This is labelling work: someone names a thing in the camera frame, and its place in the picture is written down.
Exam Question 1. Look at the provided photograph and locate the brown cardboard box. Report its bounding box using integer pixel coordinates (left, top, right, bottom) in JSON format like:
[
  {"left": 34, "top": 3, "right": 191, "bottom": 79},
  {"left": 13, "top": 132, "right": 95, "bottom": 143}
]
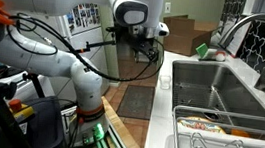
[{"left": 159, "top": 11, "right": 220, "bottom": 60}]

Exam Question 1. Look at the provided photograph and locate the wire sink grid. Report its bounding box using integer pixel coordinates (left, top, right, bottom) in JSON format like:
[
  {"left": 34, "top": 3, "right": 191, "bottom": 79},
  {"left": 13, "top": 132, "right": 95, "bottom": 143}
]
[{"left": 171, "top": 82, "right": 239, "bottom": 127}]

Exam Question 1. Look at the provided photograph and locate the clear plastic cup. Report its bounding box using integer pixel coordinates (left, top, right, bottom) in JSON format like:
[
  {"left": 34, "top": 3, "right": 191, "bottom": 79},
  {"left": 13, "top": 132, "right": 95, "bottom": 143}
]
[{"left": 158, "top": 74, "right": 172, "bottom": 90}]

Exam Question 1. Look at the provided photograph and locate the red emergency stop button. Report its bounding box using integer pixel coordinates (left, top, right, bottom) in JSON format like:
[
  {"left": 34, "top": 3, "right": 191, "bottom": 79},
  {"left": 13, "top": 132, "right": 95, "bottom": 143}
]
[{"left": 6, "top": 97, "right": 37, "bottom": 126}]

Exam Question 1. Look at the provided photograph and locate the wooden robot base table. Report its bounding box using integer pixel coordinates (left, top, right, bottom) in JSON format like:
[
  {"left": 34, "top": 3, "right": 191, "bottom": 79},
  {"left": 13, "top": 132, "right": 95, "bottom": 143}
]
[{"left": 95, "top": 95, "right": 151, "bottom": 148}]

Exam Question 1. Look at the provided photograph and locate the dark floor mat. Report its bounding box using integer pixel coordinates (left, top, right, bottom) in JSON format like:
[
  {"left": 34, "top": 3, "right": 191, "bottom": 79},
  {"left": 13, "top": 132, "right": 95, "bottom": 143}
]
[{"left": 116, "top": 83, "right": 156, "bottom": 121}]

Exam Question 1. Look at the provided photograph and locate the orange plastic cup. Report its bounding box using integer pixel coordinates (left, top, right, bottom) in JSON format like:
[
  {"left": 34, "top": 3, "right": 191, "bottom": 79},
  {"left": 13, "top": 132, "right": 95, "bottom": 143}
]
[{"left": 230, "top": 128, "right": 252, "bottom": 139}]

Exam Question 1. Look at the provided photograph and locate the floral patterned plate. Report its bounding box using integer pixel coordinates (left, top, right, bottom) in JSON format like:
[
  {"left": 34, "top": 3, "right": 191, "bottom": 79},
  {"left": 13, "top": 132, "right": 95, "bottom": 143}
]
[{"left": 176, "top": 114, "right": 229, "bottom": 135}]

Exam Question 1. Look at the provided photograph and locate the white refrigerator with photos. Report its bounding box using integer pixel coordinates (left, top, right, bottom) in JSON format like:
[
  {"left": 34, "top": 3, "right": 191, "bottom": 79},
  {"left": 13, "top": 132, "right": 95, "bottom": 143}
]
[{"left": 47, "top": 0, "right": 120, "bottom": 106}]

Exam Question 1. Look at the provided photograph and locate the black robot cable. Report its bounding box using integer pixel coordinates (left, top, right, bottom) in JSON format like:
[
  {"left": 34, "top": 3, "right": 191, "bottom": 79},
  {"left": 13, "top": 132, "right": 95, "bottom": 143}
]
[{"left": 1, "top": 12, "right": 169, "bottom": 87}]

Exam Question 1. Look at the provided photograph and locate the white wall outlet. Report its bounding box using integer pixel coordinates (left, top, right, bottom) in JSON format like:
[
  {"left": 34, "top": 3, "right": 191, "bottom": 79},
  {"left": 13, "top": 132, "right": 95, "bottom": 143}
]
[{"left": 164, "top": 1, "right": 172, "bottom": 15}]

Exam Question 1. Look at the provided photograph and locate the stainless steel sink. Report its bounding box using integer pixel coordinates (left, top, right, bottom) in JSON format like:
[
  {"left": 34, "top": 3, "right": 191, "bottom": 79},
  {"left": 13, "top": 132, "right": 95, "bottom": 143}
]
[{"left": 164, "top": 57, "right": 265, "bottom": 142}]

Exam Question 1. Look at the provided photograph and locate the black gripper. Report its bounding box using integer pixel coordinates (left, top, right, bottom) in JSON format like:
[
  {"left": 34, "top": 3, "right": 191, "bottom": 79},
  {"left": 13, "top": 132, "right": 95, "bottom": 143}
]
[{"left": 129, "top": 33, "right": 163, "bottom": 67}]

